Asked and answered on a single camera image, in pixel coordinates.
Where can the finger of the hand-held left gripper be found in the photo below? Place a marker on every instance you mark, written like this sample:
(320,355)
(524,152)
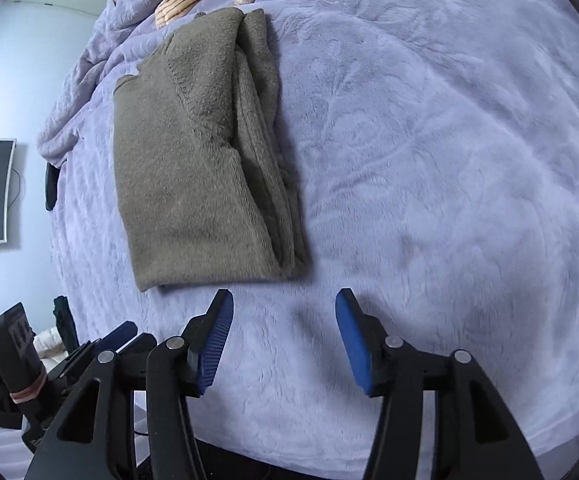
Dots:
(142,344)
(119,334)

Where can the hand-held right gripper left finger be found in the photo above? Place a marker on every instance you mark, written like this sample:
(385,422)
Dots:
(214,347)

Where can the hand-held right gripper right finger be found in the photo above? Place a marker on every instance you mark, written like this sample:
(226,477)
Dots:
(354,342)

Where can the olive green knit sweater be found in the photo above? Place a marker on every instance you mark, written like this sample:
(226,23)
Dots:
(179,185)

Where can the white crumpled cloth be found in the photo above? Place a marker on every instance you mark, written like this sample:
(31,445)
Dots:
(47,345)

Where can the black object at bed edge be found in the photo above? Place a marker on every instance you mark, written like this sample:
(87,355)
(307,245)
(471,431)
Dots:
(51,187)

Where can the lavender fleece blanket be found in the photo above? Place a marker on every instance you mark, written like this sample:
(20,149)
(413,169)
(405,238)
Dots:
(419,160)

